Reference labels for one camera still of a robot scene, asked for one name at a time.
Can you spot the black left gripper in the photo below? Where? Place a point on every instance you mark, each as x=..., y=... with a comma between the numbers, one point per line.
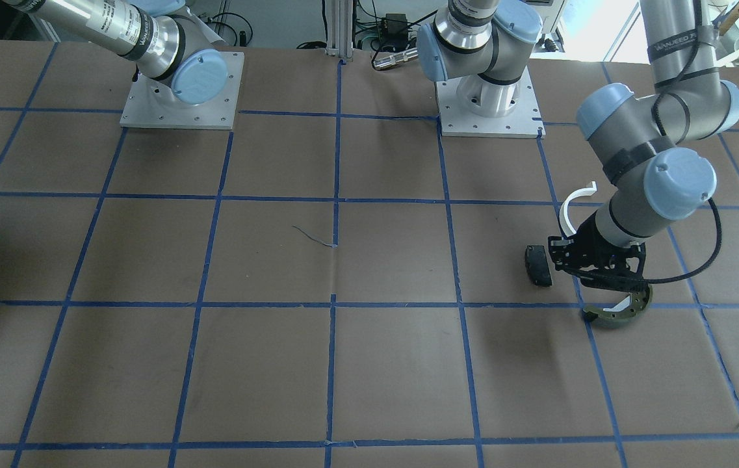
x=593, y=249

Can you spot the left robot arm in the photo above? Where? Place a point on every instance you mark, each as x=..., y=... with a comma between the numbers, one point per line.
x=638, y=141

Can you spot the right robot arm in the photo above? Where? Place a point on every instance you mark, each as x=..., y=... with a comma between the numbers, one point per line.
x=167, y=42

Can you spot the olive green brake shoe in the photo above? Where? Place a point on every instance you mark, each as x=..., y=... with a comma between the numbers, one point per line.
x=634, y=305

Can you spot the black brake pad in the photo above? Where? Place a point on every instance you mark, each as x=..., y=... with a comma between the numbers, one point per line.
x=537, y=266

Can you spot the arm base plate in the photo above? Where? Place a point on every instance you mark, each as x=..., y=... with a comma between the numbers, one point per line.
x=203, y=94
x=471, y=107

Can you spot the aluminium frame post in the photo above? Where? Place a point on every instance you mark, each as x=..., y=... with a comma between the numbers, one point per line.
x=339, y=25

